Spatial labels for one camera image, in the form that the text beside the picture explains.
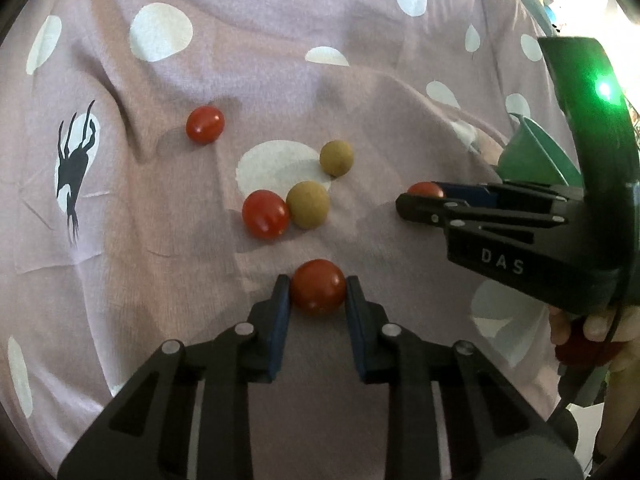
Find person's right forearm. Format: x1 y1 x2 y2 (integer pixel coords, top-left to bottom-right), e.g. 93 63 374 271
594 367 638 467

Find person's right hand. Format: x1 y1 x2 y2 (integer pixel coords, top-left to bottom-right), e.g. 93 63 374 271
548 304 640 374

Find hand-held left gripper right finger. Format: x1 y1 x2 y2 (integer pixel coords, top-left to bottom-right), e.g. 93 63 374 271
345 275 583 480

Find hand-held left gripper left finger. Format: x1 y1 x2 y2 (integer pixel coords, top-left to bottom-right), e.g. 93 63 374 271
57 274 293 480

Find pink polka dot blanket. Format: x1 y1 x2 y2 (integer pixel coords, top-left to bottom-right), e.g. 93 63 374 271
0 0 583 480

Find red cherry tomato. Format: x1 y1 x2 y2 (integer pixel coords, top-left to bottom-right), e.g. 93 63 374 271
290 259 347 315
186 105 225 145
242 189 291 240
407 181 446 200

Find green bowl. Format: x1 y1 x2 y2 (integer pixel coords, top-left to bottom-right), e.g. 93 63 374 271
497 112 583 191

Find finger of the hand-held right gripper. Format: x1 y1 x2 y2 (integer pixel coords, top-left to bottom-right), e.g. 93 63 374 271
396 191 569 235
432 181 582 209

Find brown longan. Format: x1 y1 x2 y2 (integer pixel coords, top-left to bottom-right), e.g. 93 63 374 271
286 180 331 230
319 140 355 177

